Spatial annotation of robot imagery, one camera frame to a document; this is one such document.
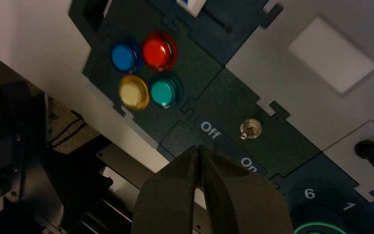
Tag dark teal control panel board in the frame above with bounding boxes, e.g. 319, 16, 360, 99
68, 0, 374, 234

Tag black banana plug cable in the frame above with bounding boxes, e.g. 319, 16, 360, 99
355, 140, 374, 201

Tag brown board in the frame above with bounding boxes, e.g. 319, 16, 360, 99
46, 97, 100, 155

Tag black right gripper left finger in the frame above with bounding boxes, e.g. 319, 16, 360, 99
130, 145, 198, 234

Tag red round push button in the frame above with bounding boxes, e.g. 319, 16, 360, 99
141, 31, 178, 73

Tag black equipment housing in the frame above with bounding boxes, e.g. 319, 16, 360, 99
0, 48, 133, 234

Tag white slider knob blue arrow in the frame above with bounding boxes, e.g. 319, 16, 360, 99
175, 0, 207, 18

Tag white rectangular display window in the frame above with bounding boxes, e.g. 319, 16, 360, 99
288, 16, 374, 95

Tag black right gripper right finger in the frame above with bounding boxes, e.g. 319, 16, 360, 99
198, 144, 295, 234

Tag green round push button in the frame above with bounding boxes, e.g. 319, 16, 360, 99
149, 73, 183, 109

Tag green rotary dial knob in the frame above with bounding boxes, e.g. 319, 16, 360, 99
290, 205, 358, 234

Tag blue round push button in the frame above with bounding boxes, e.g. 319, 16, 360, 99
110, 40, 143, 74

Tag yellow round push button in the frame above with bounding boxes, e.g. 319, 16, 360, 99
118, 75, 150, 111

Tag metal toggle switch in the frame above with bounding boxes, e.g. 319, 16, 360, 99
240, 118, 263, 140

